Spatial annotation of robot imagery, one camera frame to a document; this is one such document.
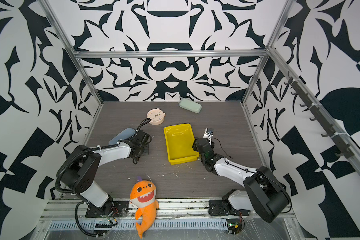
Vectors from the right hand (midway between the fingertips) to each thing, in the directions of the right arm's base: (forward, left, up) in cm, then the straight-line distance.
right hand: (200, 138), depth 88 cm
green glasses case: (+34, +4, -8) cm, 35 cm away
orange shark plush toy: (-30, +29, -1) cm, 42 cm away
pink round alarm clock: (+23, +29, -7) cm, 37 cm away
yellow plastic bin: (+4, +13, -8) cm, 15 cm away
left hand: (-1, +34, -8) cm, 35 cm away
